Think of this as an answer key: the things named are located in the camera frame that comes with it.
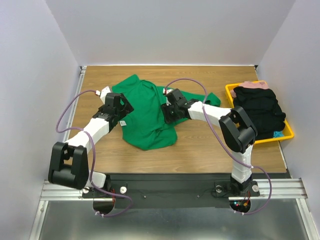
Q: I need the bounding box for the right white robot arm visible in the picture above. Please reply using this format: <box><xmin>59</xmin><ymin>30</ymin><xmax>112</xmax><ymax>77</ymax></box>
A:
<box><xmin>161</xmin><ymin>88</ymin><xmax>258</xmax><ymax>195</ymax></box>

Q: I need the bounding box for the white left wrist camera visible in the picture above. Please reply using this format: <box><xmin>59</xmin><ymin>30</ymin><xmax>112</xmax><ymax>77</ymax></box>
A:
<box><xmin>95</xmin><ymin>86</ymin><xmax>112</xmax><ymax>104</ymax></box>

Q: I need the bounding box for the black t shirt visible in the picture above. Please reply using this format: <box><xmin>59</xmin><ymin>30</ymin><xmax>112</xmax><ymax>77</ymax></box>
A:
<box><xmin>233</xmin><ymin>89</ymin><xmax>286</xmax><ymax>140</ymax></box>

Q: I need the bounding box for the yellow plastic bin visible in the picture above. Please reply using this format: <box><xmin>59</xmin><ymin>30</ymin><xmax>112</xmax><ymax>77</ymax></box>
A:
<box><xmin>225</xmin><ymin>80</ymin><xmax>294</xmax><ymax>144</ymax></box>

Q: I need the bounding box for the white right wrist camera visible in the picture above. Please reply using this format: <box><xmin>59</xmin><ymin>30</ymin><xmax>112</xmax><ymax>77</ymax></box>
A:
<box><xmin>162</xmin><ymin>88</ymin><xmax>173</xmax><ymax>96</ymax></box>

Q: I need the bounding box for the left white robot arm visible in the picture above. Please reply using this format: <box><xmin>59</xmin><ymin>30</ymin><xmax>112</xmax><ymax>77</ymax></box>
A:
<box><xmin>48</xmin><ymin>88</ymin><xmax>134</xmax><ymax>197</ymax></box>

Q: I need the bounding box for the pink t shirt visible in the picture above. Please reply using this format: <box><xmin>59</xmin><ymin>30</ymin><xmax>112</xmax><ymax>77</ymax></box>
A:
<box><xmin>230</xmin><ymin>81</ymin><xmax>269</xmax><ymax>98</ymax></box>

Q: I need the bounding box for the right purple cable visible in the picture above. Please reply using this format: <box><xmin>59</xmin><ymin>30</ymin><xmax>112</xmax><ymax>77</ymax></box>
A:
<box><xmin>163</xmin><ymin>78</ymin><xmax>272</xmax><ymax>217</ymax></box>

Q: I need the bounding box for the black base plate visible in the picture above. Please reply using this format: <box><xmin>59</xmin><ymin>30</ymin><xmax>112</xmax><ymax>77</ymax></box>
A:
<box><xmin>82</xmin><ymin>172</ymin><xmax>261</xmax><ymax>210</ymax></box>

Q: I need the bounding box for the aluminium mounting rail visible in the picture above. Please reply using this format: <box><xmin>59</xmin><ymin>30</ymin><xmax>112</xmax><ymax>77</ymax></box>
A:
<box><xmin>40</xmin><ymin>178</ymin><xmax>308</xmax><ymax>202</ymax></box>

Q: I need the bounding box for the green t shirt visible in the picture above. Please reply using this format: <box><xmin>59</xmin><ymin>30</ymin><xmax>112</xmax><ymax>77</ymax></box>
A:
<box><xmin>111</xmin><ymin>73</ymin><xmax>222</xmax><ymax>151</ymax></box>

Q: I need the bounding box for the teal t shirt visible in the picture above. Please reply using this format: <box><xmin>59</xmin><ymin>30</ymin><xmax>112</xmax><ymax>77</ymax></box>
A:
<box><xmin>273</xmin><ymin>131</ymin><xmax>285</xmax><ymax>138</ymax></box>

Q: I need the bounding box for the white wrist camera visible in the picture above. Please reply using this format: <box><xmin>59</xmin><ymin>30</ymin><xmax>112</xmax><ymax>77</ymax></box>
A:
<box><xmin>162</xmin><ymin>88</ymin><xmax>173</xmax><ymax>96</ymax></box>
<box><xmin>95</xmin><ymin>86</ymin><xmax>112</xmax><ymax>104</ymax></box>

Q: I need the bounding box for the purple cable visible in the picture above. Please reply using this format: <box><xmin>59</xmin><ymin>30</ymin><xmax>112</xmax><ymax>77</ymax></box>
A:
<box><xmin>55</xmin><ymin>89</ymin><xmax>133</xmax><ymax>218</ymax></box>
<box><xmin>163</xmin><ymin>78</ymin><xmax>272</xmax><ymax>217</ymax></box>

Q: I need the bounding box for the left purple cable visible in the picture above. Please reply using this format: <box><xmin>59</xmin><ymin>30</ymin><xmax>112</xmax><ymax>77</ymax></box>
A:
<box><xmin>55</xmin><ymin>89</ymin><xmax>133</xmax><ymax>218</ymax></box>

